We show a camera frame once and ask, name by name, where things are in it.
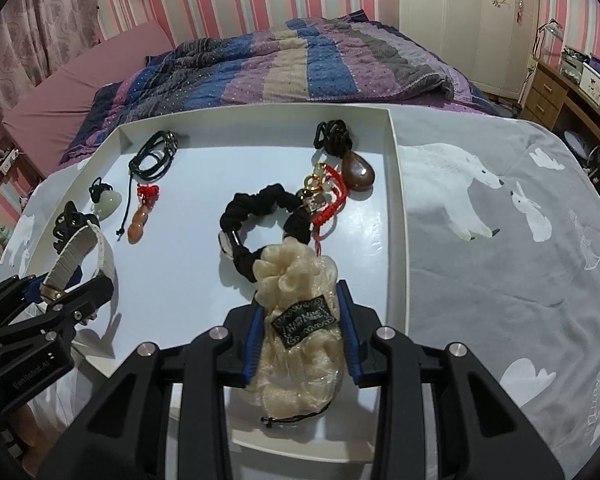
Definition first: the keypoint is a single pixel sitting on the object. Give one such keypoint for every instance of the white cardboard tray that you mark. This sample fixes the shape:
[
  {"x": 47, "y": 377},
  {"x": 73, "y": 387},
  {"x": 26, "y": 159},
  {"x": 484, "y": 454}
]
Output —
[{"x": 190, "y": 240}]

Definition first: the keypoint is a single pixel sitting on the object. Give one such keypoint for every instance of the wooden desk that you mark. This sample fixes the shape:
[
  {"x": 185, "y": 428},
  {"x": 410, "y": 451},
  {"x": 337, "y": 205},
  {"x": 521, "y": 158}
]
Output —
[{"x": 555, "y": 95}]

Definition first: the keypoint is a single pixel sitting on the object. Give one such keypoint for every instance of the pink floral curtain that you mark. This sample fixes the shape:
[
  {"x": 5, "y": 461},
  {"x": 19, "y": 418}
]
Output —
[{"x": 35, "y": 35}]

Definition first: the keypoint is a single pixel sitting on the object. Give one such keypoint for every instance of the desk lamp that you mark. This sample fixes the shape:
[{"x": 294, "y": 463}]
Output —
[{"x": 550, "y": 30}]

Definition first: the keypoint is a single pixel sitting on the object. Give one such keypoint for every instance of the striped quilt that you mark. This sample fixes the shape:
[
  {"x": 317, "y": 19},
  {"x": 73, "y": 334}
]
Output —
[{"x": 305, "y": 60}]

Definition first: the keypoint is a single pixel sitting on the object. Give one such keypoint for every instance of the black claw hair clip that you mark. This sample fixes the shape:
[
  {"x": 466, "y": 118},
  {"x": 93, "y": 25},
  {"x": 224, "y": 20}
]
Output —
[{"x": 67, "y": 220}]

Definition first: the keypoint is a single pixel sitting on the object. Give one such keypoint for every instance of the power strip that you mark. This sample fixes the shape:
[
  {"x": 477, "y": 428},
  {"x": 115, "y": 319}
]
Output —
[{"x": 7, "y": 160}]

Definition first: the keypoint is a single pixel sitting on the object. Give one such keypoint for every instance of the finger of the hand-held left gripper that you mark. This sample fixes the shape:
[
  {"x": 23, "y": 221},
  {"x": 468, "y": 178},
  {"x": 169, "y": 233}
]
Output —
[
  {"x": 80, "y": 300},
  {"x": 10, "y": 292}
]

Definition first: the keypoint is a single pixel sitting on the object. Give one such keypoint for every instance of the black drum under desk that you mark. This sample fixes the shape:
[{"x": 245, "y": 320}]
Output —
[{"x": 577, "y": 145}]

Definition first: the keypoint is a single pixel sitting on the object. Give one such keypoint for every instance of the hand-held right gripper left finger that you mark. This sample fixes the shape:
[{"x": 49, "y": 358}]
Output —
[{"x": 254, "y": 345}]

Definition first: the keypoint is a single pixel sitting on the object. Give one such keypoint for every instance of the green box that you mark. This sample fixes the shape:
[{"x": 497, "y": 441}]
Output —
[{"x": 572, "y": 60}]

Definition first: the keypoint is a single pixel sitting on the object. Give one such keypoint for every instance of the cream wardrobe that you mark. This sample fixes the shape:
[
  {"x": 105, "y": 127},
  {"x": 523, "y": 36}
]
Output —
[{"x": 470, "y": 20}]

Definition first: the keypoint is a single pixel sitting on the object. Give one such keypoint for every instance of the cream mesh hair scrunchie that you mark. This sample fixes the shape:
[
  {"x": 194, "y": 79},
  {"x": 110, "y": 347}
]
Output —
[{"x": 290, "y": 280}]

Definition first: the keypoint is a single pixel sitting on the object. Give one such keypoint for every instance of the pink mattress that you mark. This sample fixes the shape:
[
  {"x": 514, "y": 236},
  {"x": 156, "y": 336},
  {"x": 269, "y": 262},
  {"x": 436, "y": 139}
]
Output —
[{"x": 70, "y": 90}]

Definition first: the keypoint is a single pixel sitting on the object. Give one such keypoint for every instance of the black hair scrunchie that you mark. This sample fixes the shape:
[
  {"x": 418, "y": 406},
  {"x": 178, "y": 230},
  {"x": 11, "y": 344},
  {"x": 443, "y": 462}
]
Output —
[{"x": 260, "y": 200}]

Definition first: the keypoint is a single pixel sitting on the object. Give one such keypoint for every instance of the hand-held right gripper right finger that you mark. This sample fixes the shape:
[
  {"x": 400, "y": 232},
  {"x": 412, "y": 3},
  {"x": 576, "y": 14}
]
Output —
[{"x": 347, "y": 335}]

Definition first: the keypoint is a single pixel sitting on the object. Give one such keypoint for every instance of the orange gourd pendant red knot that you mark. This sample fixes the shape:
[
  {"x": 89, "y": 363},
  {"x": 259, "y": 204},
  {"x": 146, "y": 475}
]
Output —
[{"x": 137, "y": 220}]

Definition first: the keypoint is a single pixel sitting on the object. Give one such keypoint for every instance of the white storage box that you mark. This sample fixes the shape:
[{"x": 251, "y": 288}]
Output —
[{"x": 592, "y": 77}]

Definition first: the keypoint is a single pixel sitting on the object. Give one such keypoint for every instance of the grey polar bear blanket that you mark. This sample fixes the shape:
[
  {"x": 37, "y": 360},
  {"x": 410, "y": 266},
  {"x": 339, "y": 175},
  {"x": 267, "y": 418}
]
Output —
[{"x": 480, "y": 260}]

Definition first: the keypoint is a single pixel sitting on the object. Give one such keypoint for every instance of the person's left hand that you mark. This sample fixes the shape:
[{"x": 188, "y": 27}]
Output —
[{"x": 25, "y": 425}]

